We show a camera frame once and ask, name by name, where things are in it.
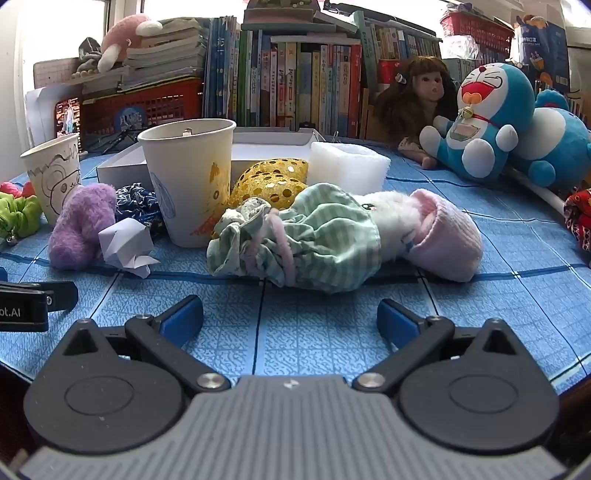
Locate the blue round plush toy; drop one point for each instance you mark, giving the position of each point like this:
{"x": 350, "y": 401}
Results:
{"x": 558, "y": 138}

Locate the purple plush toy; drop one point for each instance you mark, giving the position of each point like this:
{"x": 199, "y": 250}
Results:
{"x": 78, "y": 226}

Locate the white foam block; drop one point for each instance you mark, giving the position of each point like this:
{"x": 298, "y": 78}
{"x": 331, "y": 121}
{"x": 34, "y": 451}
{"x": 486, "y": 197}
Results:
{"x": 348, "y": 166}

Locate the dark blue floral pouch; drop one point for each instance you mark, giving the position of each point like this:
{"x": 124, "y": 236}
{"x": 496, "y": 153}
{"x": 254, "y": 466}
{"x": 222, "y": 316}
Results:
{"x": 138, "y": 205}

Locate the grid cutting mat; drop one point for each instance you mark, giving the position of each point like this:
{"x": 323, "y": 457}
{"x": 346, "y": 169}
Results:
{"x": 53, "y": 74}

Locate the grey plush toy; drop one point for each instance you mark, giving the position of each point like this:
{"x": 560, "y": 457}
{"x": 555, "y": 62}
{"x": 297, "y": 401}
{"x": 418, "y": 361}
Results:
{"x": 90, "y": 55}

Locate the blue cat plush open mouth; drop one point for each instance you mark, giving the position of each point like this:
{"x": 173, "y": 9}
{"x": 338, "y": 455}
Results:
{"x": 489, "y": 106}

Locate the black miniature bicycle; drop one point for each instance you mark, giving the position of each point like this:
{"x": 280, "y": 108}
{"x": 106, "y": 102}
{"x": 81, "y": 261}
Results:
{"x": 115, "y": 141}

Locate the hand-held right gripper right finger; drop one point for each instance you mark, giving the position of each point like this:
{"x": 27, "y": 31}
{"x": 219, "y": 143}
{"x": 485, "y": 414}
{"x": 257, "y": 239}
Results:
{"x": 397, "y": 325}

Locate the paper cup blue drawing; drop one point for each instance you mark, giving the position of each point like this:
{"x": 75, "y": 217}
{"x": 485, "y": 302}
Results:
{"x": 194, "y": 184}

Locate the white furry plush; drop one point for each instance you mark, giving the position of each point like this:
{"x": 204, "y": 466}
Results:
{"x": 392, "y": 221}

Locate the portrait picture card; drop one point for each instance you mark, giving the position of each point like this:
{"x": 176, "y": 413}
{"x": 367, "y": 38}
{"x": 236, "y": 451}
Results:
{"x": 68, "y": 117}

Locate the red plastic basket with sticker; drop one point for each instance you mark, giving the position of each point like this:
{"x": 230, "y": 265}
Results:
{"x": 157, "y": 108}

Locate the blue printed carton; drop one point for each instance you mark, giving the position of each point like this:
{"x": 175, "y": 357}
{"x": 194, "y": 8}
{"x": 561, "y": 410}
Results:
{"x": 542, "y": 50}

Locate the white paper sheets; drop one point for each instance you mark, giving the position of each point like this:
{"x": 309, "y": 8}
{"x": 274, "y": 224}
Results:
{"x": 39, "y": 115}

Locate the white rod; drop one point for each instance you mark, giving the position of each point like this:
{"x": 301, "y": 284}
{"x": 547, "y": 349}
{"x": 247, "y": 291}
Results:
{"x": 540, "y": 194}

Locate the red patterned cloth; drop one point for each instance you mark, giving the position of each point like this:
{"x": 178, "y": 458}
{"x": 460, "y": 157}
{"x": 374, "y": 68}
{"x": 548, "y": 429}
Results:
{"x": 579, "y": 217}

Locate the brown-haired doll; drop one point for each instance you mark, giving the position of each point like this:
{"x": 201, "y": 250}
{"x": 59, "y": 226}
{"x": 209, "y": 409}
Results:
{"x": 418, "y": 97}

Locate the brown cardboard piece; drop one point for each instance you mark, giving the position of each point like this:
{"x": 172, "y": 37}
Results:
{"x": 369, "y": 115}

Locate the toy house box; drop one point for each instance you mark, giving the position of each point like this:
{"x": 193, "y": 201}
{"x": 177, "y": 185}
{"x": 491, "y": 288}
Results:
{"x": 281, "y": 11}

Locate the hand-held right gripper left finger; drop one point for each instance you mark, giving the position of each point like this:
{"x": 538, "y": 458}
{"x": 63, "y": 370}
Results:
{"x": 182, "y": 321}

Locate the stack of flat books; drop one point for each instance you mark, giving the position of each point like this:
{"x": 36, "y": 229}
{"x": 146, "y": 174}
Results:
{"x": 171, "y": 55}

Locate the rag doll green striped dress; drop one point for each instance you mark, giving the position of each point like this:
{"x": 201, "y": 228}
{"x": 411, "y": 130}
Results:
{"x": 323, "y": 235}

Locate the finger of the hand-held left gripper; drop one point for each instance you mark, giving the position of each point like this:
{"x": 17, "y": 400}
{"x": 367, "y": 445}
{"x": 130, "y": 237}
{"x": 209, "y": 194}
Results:
{"x": 60, "y": 294}

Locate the pink and white plush toy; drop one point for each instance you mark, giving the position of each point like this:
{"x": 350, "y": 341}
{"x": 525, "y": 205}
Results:
{"x": 124, "y": 39}

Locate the white plastic bag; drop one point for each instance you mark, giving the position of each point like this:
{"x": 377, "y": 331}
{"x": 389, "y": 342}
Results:
{"x": 459, "y": 48}

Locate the paper cup black drawing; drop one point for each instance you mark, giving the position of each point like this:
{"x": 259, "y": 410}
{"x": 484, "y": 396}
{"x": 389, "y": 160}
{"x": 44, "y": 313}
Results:
{"x": 53, "y": 175}

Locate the white cardboard box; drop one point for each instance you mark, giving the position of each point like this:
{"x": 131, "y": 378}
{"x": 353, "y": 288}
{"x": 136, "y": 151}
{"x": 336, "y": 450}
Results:
{"x": 124, "y": 170}

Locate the red scrunchie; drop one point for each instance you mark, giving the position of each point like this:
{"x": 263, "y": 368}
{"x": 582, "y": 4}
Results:
{"x": 14, "y": 188}

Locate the row of upright books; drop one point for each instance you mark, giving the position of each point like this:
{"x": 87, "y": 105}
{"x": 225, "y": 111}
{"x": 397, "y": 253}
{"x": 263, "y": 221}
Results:
{"x": 300, "y": 83}

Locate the gold sequin heart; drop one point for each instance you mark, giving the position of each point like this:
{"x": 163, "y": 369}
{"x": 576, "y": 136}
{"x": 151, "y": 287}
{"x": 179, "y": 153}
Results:
{"x": 272, "y": 184}

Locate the green scrunchie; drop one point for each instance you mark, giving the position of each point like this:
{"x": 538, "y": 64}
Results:
{"x": 21, "y": 212}

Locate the small red plastic basket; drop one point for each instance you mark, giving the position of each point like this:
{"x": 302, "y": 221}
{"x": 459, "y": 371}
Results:
{"x": 480, "y": 30}

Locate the red can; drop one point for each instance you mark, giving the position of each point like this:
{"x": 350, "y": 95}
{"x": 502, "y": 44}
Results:
{"x": 390, "y": 71}

